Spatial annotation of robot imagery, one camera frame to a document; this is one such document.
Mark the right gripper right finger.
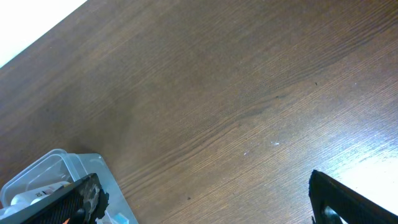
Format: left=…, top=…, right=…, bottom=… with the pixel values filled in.
left=308, top=170, right=397, bottom=224

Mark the clear plastic container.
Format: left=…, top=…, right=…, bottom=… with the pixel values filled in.
left=0, top=148, right=139, bottom=224

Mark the white spray bottle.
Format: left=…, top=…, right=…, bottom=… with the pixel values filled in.
left=1, top=181, right=70, bottom=219

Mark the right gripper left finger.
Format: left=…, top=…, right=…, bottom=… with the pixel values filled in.
left=18, top=173, right=109, bottom=223

